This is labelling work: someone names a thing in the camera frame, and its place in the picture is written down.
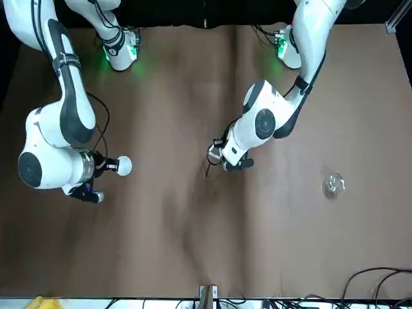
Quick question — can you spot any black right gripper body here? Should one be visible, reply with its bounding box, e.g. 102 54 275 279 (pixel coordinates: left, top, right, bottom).
69 152 106 204

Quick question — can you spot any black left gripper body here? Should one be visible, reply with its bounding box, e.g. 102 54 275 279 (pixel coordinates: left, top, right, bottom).
223 156 254 173

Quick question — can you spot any black metal tripod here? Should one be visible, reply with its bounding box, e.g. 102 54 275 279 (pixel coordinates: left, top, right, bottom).
204 160 223 178

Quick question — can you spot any white porcelain crucible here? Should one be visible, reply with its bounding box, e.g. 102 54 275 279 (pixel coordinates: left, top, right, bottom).
116 155 133 177

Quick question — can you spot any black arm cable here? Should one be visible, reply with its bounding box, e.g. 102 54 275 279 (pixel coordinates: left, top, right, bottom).
221 51 326 142
86 91 111 164

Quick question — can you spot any black base cable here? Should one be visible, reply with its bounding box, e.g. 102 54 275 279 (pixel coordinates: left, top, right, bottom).
252 23 281 50

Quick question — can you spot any aluminium profile post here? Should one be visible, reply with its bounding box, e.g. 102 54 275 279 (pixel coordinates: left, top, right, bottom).
198 283 218 309

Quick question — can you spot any aluminium frame rail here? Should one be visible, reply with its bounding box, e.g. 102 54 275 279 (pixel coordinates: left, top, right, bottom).
384 0 407 35

